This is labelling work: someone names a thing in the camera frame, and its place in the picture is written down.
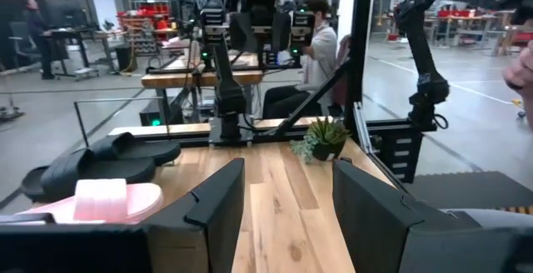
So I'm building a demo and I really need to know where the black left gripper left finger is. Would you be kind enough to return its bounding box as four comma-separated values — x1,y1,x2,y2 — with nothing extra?
143,157,247,273

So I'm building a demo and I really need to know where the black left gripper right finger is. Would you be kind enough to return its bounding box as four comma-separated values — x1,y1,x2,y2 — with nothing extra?
331,158,442,273

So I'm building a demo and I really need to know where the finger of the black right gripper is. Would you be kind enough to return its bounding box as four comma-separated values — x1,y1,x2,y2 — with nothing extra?
228,12,252,53
270,12,292,53

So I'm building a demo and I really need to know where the black rubber slide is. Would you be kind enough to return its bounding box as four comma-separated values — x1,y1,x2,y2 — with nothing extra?
88,131,182,168
20,146,157,204

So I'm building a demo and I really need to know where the pink rubber slide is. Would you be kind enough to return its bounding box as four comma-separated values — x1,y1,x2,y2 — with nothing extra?
18,177,165,226

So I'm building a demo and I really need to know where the person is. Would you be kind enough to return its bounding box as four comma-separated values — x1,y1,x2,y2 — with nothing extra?
23,0,57,81
261,0,341,121

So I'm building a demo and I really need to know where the maroon chair back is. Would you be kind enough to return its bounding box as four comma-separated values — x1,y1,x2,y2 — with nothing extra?
331,34,351,108

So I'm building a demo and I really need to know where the wooden workstation table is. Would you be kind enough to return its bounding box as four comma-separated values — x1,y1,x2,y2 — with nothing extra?
140,51,264,125

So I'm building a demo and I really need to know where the rack with red bins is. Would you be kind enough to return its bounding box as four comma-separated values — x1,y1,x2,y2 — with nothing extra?
117,0,178,57

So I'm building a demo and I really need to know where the small potted green plant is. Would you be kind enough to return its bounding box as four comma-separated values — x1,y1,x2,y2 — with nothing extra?
289,116,351,166

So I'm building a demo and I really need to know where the dark grey floor mat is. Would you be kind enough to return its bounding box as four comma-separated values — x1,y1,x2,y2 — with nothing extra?
400,170,533,216

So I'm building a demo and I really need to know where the black computer box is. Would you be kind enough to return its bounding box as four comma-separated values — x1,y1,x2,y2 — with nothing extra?
138,97,185,127

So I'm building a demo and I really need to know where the black standing desk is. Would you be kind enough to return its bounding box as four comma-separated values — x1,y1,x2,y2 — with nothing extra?
41,26,128,78

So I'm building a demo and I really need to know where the workbench with red bins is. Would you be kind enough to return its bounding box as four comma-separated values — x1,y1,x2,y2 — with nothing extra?
432,8,533,57

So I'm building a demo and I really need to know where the black aluminium rig frame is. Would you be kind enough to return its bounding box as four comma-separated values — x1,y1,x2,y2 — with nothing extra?
107,0,439,185

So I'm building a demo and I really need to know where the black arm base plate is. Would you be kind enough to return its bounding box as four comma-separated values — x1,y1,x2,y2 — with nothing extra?
207,116,255,148

